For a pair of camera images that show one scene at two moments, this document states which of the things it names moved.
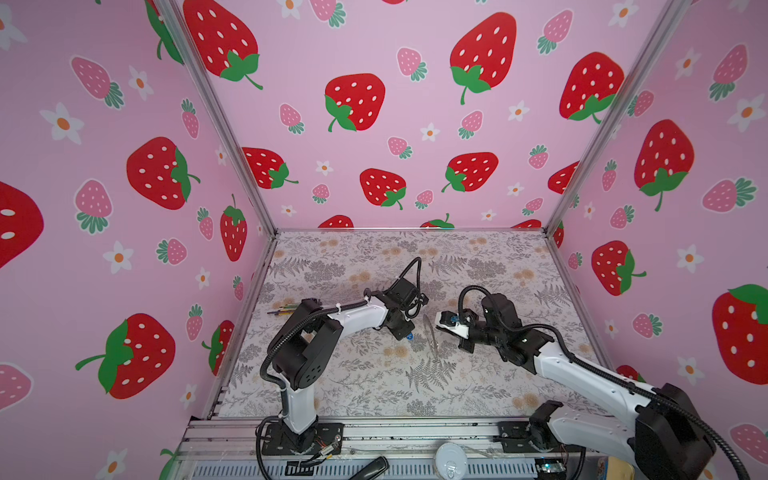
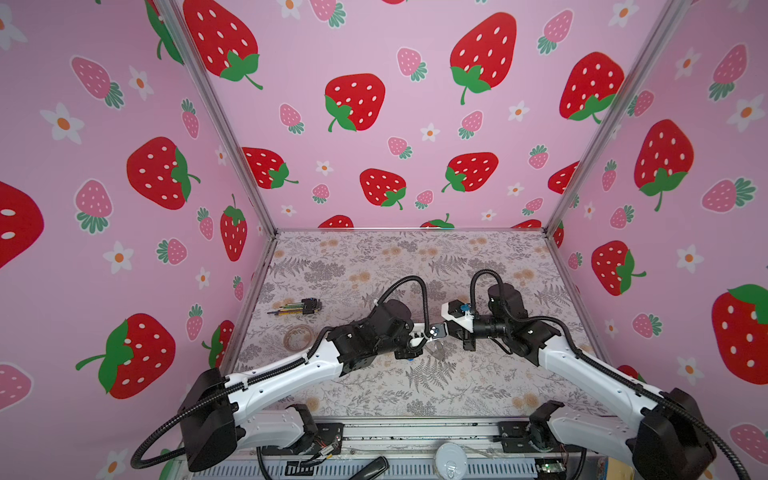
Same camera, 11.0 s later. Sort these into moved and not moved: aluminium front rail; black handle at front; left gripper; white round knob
Moved: left gripper
Not moved: black handle at front; aluminium front rail; white round knob
